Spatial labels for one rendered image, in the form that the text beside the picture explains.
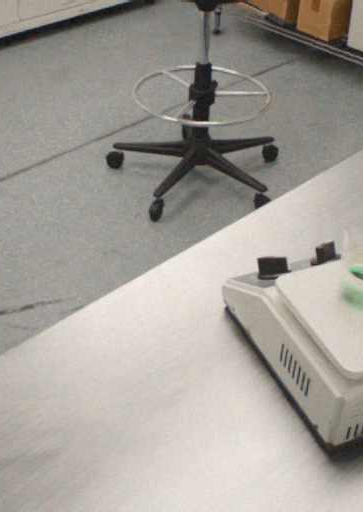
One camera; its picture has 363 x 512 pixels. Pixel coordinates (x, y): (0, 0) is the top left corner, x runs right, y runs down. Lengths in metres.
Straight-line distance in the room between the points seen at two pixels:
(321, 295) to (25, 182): 1.80
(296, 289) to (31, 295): 1.35
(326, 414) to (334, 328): 0.07
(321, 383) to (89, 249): 1.51
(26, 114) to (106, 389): 2.15
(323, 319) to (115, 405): 0.18
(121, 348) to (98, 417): 0.08
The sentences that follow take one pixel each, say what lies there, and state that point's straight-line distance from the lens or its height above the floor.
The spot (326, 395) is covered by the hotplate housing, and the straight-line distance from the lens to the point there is 0.59.
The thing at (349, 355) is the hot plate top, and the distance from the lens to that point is 0.57.
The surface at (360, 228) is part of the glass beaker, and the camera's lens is 0.61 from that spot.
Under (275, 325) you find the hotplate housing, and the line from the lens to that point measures 0.63.
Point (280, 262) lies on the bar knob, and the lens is 0.69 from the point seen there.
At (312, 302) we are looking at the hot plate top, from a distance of 0.61.
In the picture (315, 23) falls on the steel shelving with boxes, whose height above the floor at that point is 0.18.
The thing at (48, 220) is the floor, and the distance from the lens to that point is 2.17.
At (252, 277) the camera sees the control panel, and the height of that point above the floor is 0.79.
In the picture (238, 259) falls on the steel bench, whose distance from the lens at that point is 0.79.
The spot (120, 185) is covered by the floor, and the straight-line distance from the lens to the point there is 2.31.
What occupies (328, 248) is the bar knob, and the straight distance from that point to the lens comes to 0.72.
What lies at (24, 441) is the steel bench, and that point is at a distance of 0.62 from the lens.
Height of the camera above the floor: 1.23
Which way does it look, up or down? 37 degrees down
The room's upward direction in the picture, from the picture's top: 2 degrees clockwise
